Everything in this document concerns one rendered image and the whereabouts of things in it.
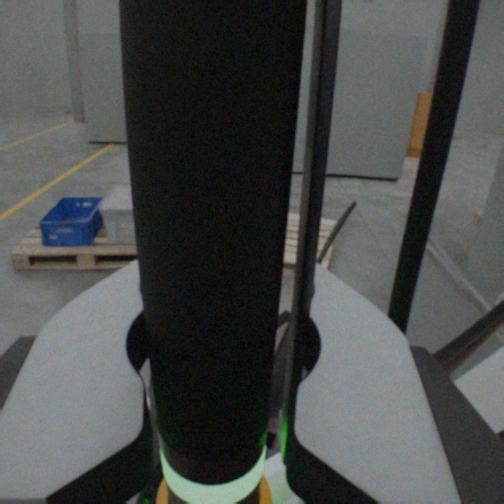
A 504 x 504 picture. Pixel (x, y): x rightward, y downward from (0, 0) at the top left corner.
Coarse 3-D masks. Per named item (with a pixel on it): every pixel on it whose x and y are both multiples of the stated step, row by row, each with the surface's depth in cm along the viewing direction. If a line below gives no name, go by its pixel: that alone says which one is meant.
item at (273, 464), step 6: (276, 456) 18; (264, 462) 18; (270, 462) 18; (276, 462) 18; (264, 468) 17; (270, 468) 17; (276, 468) 17; (264, 474) 17; (270, 474) 17; (294, 498) 16
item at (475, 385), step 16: (496, 352) 46; (480, 368) 47; (496, 368) 45; (464, 384) 47; (480, 384) 45; (496, 384) 44; (480, 400) 44; (496, 400) 42; (496, 416) 41; (496, 432) 40
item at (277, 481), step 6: (282, 468) 17; (276, 474) 17; (282, 474) 17; (270, 480) 17; (276, 480) 17; (282, 480) 17; (270, 486) 16; (276, 486) 16; (282, 486) 16; (276, 492) 16; (282, 492) 16; (288, 492) 16; (276, 498) 16; (282, 498) 16; (288, 498) 16
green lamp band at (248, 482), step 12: (264, 456) 12; (168, 468) 11; (168, 480) 11; (180, 480) 10; (240, 480) 11; (252, 480) 11; (180, 492) 11; (192, 492) 11; (204, 492) 10; (216, 492) 10; (228, 492) 11; (240, 492) 11
